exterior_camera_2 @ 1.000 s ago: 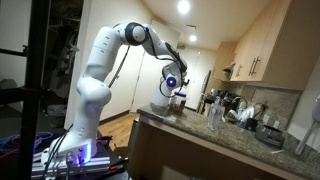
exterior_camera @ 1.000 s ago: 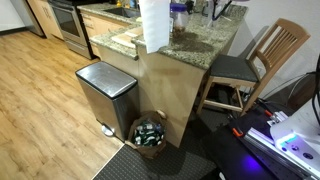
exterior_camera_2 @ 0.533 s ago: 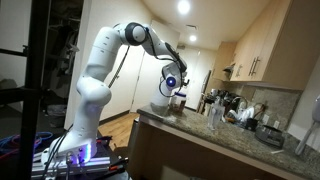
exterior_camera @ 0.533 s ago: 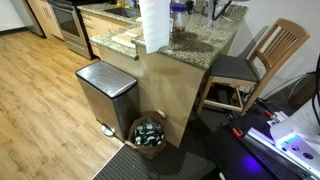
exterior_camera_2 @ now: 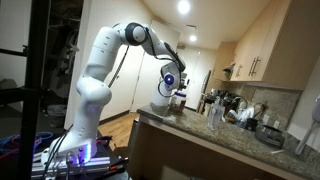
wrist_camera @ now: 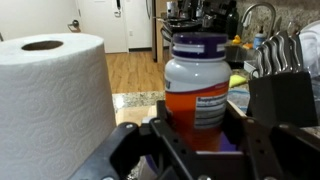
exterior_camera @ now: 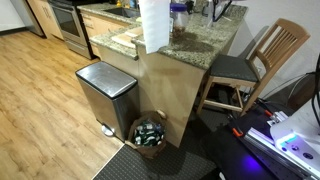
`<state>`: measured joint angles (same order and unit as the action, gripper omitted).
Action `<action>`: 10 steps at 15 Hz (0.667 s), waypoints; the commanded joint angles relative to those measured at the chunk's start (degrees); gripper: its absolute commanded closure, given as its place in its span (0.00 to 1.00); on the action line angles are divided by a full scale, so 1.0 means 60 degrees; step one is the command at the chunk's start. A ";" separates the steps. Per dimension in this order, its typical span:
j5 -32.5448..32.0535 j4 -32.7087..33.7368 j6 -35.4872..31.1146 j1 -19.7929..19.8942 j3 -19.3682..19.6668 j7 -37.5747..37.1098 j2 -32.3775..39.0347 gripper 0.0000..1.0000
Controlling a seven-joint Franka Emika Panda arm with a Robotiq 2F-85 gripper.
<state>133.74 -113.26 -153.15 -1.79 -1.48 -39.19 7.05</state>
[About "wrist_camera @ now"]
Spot black frying pan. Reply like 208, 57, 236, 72
159, 17, 203, 35

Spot black knife block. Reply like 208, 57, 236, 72
246, 29, 320, 128

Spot metal lever door handle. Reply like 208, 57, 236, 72
67, 18, 82, 34

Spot white paper towel roll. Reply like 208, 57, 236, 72
0, 32, 118, 180

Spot yellow sponge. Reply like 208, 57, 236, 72
228, 73, 248, 90

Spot stainless steel refrigerator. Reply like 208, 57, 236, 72
145, 0, 168, 63

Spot blue soap bottle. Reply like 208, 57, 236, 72
252, 25, 268, 51

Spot black door keypad lock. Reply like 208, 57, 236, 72
113, 0, 122, 19

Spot kitchen sink basin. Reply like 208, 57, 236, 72
226, 44, 258, 67

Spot curved chrome faucet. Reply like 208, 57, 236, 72
240, 2, 278, 40

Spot white dishes in rack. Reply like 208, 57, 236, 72
297, 19, 320, 78

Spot yellow rubber duck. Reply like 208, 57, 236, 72
231, 33, 243, 46

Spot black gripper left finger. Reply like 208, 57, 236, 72
68, 99, 218, 180

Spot blue lidded container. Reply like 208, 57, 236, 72
227, 87, 251, 113

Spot orange label supplement bottle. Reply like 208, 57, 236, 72
163, 31, 233, 153

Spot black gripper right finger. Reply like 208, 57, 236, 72
221, 100, 320, 180

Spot white door with keypad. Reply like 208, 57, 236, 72
79, 0, 130, 54

